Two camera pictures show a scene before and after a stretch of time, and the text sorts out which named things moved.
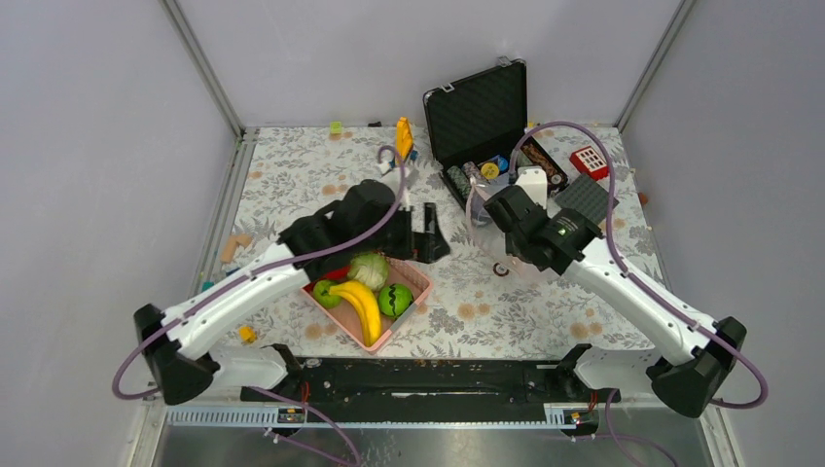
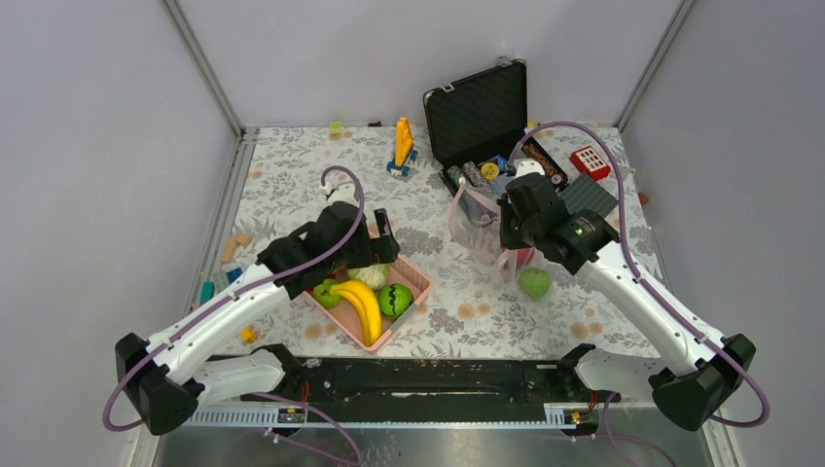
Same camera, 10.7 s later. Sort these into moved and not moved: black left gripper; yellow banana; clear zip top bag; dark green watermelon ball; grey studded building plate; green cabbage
Moved: clear zip top bag; black left gripper
Not moved: dark green watermelon ball; green cabbage; grey studded building plate; yellow banana
